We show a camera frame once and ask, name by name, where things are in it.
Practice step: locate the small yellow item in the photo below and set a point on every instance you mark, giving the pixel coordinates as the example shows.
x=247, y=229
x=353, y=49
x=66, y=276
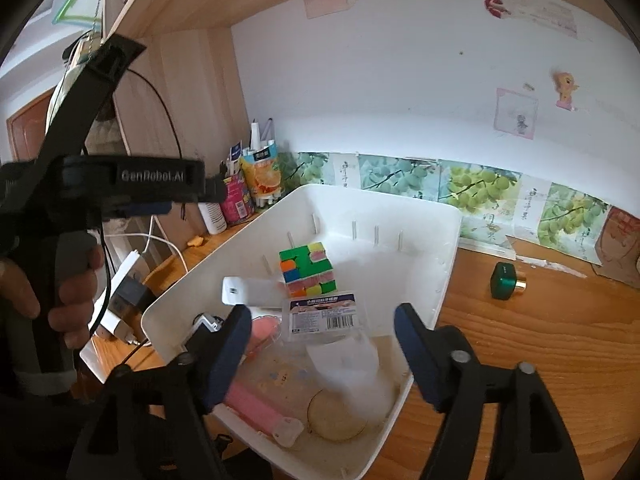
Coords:
x=195, y=241

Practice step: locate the pink framed wall picture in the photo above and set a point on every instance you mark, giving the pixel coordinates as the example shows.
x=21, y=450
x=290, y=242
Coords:
x=517, y=112

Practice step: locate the person's left hand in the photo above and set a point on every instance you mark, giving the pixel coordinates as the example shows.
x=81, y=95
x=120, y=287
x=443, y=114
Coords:
x=75, y=305

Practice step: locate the pony wall sticker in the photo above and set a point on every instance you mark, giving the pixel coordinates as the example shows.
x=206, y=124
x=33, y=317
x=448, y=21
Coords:
x=565, y=87

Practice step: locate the cardboard sheet with drawing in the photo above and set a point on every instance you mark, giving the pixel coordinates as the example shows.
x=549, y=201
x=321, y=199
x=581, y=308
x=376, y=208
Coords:
x=620, y=240

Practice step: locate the wooden desk hutch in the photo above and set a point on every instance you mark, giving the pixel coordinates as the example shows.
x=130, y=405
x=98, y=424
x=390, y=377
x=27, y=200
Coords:
x=200, y=90

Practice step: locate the white instant camera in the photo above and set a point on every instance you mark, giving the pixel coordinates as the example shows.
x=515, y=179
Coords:
x=250, y=291

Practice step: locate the white plastic bin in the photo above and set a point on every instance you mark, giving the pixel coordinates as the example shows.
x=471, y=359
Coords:
x=390, y=270

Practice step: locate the white power strip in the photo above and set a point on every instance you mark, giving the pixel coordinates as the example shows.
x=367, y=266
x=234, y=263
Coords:
x=125, y=272

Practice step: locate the pink tube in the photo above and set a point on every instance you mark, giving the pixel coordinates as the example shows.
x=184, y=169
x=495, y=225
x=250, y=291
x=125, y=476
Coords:
x=262, y=335

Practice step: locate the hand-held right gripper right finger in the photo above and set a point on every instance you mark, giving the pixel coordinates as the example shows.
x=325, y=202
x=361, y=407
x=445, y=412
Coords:
x=417, y=355

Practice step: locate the colourful puzzle cube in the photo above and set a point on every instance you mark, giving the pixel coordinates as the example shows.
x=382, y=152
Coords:
x=300, y=270

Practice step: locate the round gold compact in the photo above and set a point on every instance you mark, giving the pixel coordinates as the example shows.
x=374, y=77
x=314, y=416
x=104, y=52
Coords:
x=335, y=417

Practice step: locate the black zipped bag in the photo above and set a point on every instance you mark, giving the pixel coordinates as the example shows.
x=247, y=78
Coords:
x=35, y=435

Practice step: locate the white paper strip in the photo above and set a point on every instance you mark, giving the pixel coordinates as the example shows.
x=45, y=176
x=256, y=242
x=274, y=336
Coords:
x=550, y=265

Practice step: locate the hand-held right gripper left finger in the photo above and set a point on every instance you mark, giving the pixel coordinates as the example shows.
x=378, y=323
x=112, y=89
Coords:
x=227, y=360

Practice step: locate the pink oval case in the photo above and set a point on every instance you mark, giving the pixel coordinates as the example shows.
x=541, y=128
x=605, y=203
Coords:
x=255, y=405

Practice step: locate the orange juice carton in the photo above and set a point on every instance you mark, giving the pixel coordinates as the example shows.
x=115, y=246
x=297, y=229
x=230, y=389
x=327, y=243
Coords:
x=262, y=180

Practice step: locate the white plug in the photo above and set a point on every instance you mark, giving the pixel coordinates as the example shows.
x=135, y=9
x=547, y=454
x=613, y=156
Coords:
x=115, y=330

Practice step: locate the black power adapter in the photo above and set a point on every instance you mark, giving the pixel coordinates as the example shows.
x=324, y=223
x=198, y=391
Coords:
x=127, y=297

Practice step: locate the grape print poster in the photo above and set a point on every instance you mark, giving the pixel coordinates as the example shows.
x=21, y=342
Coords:
x=310, y=167
x=475, y=187
x=395, y=175
x=565, y=212

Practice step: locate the red wall sticker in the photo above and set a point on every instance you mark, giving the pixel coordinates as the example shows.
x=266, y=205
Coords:
x=495, y=5

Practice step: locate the green and gold bottle cap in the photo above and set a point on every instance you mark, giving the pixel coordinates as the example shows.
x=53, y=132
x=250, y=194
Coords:
x=505, y=282

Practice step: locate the brown door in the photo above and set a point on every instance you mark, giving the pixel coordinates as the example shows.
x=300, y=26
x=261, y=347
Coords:
x=25, y=130

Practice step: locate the white tube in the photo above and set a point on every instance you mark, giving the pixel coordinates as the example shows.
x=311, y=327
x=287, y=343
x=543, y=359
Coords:
x=236, y=160

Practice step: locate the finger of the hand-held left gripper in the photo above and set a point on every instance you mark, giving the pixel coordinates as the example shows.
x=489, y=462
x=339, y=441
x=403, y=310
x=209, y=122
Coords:
x=215, y=190

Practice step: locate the clear box with printed label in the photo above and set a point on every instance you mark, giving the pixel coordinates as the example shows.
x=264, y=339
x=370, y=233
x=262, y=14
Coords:
x=325, y=317

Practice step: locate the white spray bottle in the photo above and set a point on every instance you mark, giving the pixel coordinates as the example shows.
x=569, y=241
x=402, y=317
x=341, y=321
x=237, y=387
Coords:
x=215, y=217

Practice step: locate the pink tape patch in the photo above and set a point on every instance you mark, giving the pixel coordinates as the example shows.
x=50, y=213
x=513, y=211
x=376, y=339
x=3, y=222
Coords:
x=325, y=0

